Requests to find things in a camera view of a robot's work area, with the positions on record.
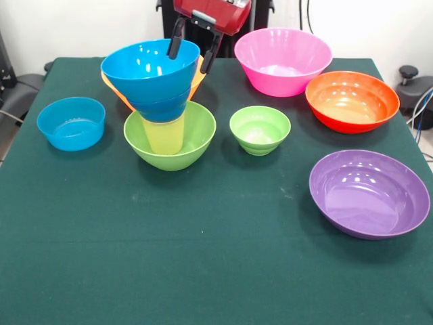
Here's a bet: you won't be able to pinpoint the large light blue bowl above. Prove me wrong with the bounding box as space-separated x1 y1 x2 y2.
100 39 201 102

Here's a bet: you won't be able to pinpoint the small dark blue bowl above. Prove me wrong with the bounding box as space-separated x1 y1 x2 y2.
128 86 192 123

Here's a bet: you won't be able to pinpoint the low ribbed blue bowl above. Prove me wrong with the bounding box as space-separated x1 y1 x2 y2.
36 96 106 152

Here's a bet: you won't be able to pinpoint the red bowl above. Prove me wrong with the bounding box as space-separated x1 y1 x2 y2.
304 70 401 135

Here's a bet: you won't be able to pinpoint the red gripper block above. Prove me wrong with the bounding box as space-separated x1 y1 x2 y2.
166 0 253 74

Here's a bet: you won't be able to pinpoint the pink bowl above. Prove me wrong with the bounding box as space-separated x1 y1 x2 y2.
233 27 334 98

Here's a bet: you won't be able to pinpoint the large green bowl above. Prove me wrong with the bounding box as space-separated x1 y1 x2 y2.
123 100 217 172

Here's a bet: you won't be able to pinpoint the black hanging cable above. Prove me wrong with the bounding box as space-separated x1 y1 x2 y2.
299 0 314 30

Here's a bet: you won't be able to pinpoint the yellow cup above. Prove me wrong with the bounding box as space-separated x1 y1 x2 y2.
141 113 186 156

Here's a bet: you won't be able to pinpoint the grey cable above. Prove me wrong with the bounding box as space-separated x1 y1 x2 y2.
0 110 24 123

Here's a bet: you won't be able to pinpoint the black equipment rack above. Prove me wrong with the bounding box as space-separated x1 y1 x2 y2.
0 32 18 91

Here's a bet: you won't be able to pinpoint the dark green tablecloth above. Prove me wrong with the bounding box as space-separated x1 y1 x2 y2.
0 56 433 325

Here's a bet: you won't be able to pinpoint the small green bowl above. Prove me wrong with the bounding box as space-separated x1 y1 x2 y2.
229 105 292 156

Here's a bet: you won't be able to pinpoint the orange bowl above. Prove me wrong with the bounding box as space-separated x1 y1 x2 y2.
101 53 208 112

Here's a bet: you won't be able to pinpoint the blue and white cables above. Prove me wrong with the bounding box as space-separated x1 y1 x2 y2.
405 86 433 162

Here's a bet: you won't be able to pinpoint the purple bowl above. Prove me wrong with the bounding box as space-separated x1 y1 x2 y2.
309 149 431 240

